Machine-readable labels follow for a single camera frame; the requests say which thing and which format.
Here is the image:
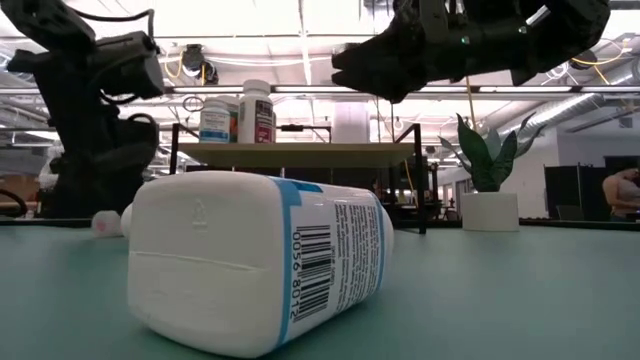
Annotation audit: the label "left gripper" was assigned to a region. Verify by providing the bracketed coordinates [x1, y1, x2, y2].
[42, 114, 161, 219]

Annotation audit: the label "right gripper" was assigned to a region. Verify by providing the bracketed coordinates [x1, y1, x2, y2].
[331, 0, 532, 104]

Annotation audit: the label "small pink bottle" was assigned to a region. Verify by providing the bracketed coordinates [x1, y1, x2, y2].
[90, 209, 123, 239]

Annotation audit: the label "white bottle dark red label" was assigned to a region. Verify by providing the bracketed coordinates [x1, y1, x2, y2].
[237, 78, 276, 145]

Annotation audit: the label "small white bottle blue label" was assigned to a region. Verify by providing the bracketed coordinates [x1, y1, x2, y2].
[198, 96, 232, 145]

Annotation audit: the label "rectangular white bottle blue label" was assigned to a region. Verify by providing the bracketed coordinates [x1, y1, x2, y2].
[127, 170, 395, 359]

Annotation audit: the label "wooden shelf black metal legs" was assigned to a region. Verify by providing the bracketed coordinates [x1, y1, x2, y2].
[168, 122, 427, 235]

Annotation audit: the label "snake plant white pot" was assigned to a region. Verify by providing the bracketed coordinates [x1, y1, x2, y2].
[438, 110, 549, 233]

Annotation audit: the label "black partition panel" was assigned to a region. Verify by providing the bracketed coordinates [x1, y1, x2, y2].
[543, 164, 606, 221]

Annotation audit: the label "green table mat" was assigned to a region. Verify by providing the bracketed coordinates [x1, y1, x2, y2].
[0, 223, 640, 360]

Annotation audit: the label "person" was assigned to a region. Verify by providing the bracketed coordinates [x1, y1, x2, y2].
[602, 168, 640, 223]

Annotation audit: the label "black metal table frame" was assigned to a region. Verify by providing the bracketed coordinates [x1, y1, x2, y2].
[0, 215, 640, 234]

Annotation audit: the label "yellow cord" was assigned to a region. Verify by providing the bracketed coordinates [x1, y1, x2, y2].
[464, 74, 479, 134]

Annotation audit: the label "black ceiling cable reel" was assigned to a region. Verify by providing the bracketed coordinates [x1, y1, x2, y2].
[179, 43, 220, 86]
[569, 47, 600, 71]

